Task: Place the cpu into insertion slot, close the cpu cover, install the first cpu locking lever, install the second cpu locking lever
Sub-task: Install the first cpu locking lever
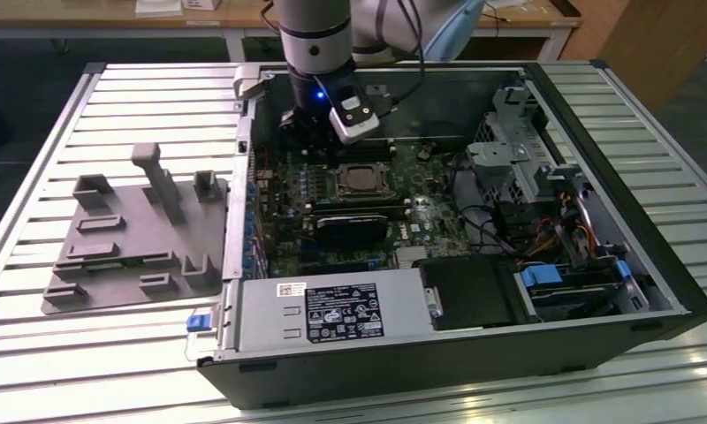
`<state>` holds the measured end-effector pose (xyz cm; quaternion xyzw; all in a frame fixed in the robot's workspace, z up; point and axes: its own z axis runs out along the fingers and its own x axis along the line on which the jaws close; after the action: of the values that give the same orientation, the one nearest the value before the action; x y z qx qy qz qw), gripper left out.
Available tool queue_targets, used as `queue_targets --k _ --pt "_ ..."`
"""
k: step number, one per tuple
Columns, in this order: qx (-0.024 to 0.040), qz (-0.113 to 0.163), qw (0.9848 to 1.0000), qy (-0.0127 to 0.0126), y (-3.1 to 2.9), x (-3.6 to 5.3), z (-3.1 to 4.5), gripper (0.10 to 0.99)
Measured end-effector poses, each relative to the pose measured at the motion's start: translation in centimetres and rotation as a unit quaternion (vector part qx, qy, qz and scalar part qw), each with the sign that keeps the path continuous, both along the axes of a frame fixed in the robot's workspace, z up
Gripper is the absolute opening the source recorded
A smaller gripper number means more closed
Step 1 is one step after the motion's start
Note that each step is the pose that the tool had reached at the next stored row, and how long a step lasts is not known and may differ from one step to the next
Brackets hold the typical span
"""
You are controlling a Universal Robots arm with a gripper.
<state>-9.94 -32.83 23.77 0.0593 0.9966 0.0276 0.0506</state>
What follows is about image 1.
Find grey parts rack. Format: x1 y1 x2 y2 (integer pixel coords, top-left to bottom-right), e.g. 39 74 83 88
39 141 232 315

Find black drive bay cover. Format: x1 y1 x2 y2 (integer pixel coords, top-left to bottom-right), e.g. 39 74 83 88
415 255 535 332

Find grey power supply unit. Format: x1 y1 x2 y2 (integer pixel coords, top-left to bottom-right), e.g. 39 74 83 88
235 269 444 350

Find CPU socket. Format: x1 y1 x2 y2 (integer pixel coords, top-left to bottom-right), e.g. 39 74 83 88
331 161 400 202

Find black RAM slot row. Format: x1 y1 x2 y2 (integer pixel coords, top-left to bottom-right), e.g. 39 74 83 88
304 198 410 220
335 136 398 163

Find black wires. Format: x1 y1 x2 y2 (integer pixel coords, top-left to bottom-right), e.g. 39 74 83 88
456 205 521 258

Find black graphics card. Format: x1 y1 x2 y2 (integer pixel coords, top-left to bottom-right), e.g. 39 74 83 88
312 213 391 246

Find orange and yellow wires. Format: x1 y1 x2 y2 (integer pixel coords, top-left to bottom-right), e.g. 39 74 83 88
527 189 602 270

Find black open PC case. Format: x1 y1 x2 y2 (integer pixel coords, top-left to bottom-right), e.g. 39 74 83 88
195 60 707 411

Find green motherboard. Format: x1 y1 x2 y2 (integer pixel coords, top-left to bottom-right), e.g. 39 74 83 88
250 132 484 279

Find wooden desk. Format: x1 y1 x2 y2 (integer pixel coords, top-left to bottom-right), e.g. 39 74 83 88
0 0 585 63

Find grey metal drive cage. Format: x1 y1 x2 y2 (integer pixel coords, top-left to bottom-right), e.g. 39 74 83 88
463 86 589 208

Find wooden cabinet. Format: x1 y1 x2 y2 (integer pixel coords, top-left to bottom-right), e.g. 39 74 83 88
565 0 707 116

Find white cardboard box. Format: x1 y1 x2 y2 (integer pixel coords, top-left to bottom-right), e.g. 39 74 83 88
133 0 185 19

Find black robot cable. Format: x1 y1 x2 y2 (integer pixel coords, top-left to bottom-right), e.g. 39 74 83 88
379 0 430 116

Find hard disk in blue carrier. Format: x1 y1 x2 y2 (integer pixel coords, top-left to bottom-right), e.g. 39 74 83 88
517 262 631 322

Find metal socket cover frame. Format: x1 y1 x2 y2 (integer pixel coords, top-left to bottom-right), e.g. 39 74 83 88
334 162 399 200

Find pale round fan housing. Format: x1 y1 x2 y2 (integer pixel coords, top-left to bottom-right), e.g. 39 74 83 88
450 168 498 231

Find small silver heat sink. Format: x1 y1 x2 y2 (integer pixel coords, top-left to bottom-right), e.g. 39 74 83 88
395 246 430 269

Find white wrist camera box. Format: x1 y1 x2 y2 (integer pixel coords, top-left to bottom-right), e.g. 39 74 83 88
328 86 383 146

